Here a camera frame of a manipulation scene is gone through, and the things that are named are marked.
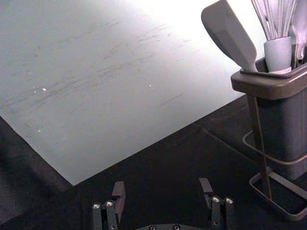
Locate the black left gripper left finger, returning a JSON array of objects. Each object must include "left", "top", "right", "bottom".
[{"left": 92, "top": 181, "right": 126, "bottom": 230}]

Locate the black rack with steel bars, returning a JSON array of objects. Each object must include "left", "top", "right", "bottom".
[{"left": 230, "top": 55, "right": 307, "bottom": 221}]

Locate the black table cloth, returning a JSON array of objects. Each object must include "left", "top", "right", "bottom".
[{"left": 0, "top": 92, "right": 307, "bottom": 230}]

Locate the pale grey whisk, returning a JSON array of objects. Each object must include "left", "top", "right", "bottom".
[{"left": 250, "top": 0, "right": 298, "bottom": 74}]

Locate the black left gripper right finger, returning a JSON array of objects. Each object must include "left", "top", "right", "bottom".
[{"left": 199, "top": 178, "right": 235, "bottom": 230}]

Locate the grey spatula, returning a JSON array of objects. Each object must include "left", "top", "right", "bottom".
[{"left": 201, "top": 0, "right": 260, "bottom": 73}]

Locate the pale kitchen utensil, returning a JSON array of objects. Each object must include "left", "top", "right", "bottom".
[{"left": 289, "top": 0, "right": 307, "bottom": 65}]

